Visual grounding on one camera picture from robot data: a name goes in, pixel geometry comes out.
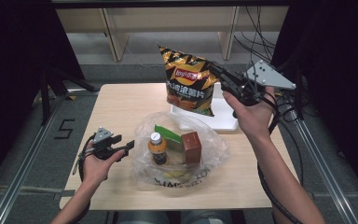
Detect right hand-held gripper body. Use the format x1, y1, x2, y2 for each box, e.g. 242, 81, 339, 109
222, 60, 296, 106

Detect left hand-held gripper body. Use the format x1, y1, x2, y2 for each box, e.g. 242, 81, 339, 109
89, 126, 124, 161

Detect orange juice bottle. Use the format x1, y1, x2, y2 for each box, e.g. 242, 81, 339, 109
147, 132, 168, 166

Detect white plastic bin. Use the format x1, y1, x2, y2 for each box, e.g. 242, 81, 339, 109
171, 82, 241, 133

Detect black yellow chips bag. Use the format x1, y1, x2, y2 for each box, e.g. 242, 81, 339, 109
158, 45, 220, 118

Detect green snack packet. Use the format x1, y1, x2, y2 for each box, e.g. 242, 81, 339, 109
154, 124, 184, 145

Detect brown carton box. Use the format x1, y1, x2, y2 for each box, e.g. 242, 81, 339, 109
181, 131, 202, 165

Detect clear plastic bag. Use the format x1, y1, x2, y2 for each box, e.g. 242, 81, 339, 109
131, 111, 231, 191

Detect person's left hand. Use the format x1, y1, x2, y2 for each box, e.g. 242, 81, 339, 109
81, 149, 126, 188

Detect person's right hand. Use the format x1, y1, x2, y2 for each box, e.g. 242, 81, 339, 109
223, 87, 276, 141

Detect black floor tape numeral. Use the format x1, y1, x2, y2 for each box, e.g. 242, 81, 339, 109
54, 119, 76, 140

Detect black metal stand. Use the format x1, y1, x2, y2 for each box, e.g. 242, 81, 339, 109
40, 63, 101, 126
273, 57, 306, 120

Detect yellow item in bag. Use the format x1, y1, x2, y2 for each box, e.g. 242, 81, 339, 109
164, 169, 189, 180

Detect black curtain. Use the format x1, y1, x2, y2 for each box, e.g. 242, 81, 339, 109
0, 0, 87, 190
271, 0, 358, 197

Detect person's left leg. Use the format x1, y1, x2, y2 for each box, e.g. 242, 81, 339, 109
116, 211, 169, 224

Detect person's leg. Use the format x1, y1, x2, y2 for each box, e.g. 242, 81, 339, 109
116, 211, 169, 224
180, 210, 233, 224

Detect beige wooden desk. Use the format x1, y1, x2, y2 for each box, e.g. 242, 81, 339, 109
55, 6, 290, 63

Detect person's right leg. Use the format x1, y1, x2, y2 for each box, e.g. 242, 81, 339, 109
180, 210, 233, 224

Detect black hanging cables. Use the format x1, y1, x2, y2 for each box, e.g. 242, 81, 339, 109
233, 6, 278, 73

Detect left hand-held gripper cable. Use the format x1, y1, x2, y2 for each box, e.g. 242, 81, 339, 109
72, 133, 95, 224

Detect hand-held gripper cable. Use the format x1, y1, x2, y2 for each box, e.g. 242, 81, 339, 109
255, 90, 304, 224
72, 133, 95, 224

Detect black floor cables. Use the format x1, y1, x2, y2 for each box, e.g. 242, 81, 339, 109
276, 90, 301, 124

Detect white floor cable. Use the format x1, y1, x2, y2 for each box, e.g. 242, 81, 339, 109
116, 32, 169, 69

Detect metal floor rail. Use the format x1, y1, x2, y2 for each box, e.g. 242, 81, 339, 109
0, 94, 68, 224
288, 116, 358, 224

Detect right hand-held gripper cable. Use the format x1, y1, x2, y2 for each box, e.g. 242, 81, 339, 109
255, 90, 304, 224

